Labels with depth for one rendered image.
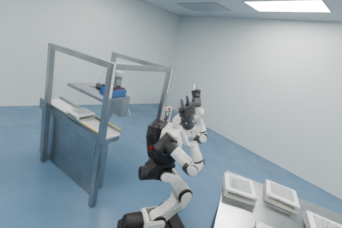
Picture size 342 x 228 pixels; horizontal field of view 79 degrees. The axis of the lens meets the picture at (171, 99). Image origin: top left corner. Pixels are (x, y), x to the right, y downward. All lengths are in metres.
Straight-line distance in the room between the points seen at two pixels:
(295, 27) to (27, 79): 5.61
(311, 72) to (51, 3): 5.30
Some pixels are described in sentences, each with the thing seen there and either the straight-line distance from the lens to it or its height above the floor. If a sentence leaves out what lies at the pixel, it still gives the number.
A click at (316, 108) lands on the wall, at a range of 4.68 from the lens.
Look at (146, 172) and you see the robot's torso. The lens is 1.83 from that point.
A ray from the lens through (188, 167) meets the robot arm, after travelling 1.47.
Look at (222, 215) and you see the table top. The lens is 1.66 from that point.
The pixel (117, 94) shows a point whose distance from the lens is 2.12.
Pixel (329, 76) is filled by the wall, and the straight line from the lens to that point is 4.65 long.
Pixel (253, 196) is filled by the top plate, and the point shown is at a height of 0.90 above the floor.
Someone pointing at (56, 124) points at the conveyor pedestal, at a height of 0.58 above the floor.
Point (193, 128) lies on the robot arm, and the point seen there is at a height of 1.37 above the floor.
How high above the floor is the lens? 1.84
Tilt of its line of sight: 13 degrees down
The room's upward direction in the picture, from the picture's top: 12 degrees clockwise
